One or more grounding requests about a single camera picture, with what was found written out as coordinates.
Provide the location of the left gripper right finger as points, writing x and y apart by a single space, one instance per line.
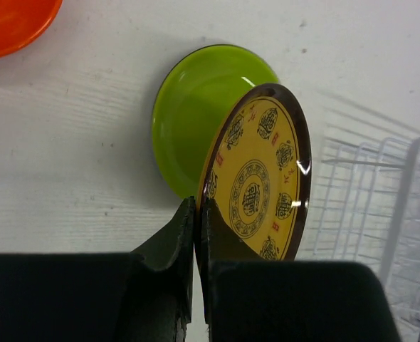
247 298

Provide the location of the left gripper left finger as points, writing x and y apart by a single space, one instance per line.
142 295

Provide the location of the yellow patterned plate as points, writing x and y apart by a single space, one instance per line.
258 171

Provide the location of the green plate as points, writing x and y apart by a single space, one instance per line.
191 103

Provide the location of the orange plastic bowl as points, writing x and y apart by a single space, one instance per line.
22 22

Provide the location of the clear plastic dish rack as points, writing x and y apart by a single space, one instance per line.
365 203

